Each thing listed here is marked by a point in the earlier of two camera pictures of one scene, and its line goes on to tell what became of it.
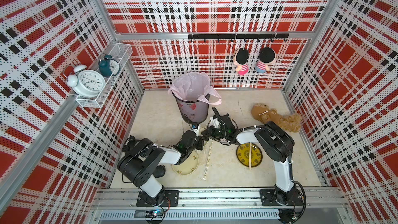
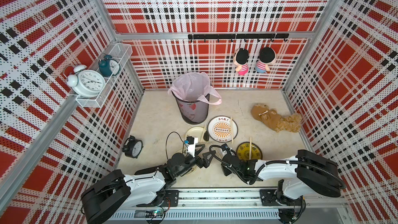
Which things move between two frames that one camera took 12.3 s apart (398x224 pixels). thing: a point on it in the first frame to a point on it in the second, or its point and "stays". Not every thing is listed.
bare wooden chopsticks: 250,156 stays
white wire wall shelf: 122,54 stays
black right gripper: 210,134 to 225,170
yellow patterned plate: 243,153 stays
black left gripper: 200,141 to 204,163
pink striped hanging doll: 240,58 stays
